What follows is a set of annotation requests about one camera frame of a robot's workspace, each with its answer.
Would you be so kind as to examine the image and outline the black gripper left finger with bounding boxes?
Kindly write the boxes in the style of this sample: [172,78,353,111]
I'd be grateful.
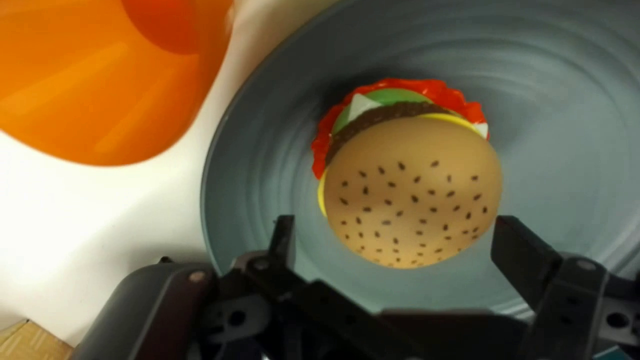
[245,214,296,273]

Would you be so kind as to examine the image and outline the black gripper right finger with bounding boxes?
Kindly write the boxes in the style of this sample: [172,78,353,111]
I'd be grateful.
[489,214,608,360]

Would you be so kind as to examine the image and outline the toy burger with sesame bun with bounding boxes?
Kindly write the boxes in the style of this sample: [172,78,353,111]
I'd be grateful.
[310,78,504,271]

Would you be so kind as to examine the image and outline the grey round plate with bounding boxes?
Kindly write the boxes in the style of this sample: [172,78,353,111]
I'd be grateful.
[197,0,640,320]

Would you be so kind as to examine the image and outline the dark grey rounded object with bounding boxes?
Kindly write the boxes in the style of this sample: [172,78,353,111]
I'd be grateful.
[69,260,218,360]

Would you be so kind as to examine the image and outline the orange plastic cup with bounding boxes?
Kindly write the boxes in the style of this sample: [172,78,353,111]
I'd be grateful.
[0,0,235,168]

